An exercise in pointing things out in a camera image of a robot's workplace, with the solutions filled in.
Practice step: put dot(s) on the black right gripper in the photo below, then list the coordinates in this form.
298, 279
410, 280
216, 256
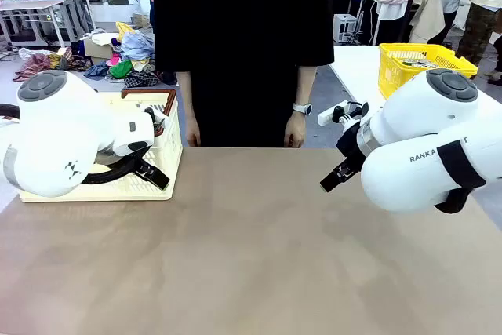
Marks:
353, 143

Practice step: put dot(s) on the person's right forearm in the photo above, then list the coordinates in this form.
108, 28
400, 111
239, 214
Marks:
186, 92

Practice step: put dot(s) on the person's left forearm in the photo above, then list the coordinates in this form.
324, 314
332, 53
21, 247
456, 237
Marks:
305, 84

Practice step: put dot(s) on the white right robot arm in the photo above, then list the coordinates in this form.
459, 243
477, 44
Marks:
412, 123

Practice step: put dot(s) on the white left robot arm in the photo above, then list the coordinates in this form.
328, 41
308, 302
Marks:
59, 135

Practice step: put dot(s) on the cream shopping basket brown rim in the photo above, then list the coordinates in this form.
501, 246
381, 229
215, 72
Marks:
164, 146

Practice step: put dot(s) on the yellow plastic basket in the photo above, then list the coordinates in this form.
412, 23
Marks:
392, 72

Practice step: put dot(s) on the person's right hand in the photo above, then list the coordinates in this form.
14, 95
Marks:
194, 131

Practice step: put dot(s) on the person's left hand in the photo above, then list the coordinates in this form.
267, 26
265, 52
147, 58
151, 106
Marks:
295, 131

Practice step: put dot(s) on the white wristwatch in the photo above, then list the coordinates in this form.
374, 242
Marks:
302, 108

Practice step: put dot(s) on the dark plaid cloth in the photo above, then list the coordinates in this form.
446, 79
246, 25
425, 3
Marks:
141, 79

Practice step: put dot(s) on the green cloth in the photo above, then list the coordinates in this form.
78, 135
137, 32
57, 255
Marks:
121, 69

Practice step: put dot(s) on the blue grey clothes heap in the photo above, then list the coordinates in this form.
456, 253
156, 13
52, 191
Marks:
137, 44

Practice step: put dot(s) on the cardboard box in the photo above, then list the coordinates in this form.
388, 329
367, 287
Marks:
96, 49

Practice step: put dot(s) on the person in black dress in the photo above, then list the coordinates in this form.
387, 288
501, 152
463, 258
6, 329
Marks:
243, 56

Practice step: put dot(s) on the white computer case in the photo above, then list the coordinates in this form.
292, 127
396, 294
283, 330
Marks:
345, 29

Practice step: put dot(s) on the red patterned cloth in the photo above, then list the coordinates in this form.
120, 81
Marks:
33, 66

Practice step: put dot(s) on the beige hanging jacket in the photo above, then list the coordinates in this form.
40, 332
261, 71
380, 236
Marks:
429, 13

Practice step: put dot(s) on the grey background desk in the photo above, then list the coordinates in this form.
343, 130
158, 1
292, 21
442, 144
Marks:
35, 4

